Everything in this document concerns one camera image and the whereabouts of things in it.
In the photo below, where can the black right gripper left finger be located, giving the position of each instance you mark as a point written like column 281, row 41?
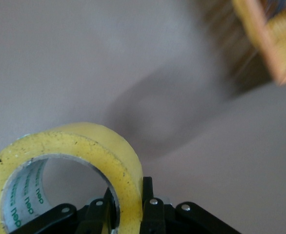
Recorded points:
column 94, row 214

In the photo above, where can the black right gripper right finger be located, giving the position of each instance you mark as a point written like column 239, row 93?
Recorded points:
column 152, row 209

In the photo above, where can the yellowish clear packing tape roll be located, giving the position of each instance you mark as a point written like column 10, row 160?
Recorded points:
column 72, row 146

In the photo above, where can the yellow orange-rimmed wicker tray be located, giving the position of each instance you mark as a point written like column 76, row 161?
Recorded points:
column 279, row 36

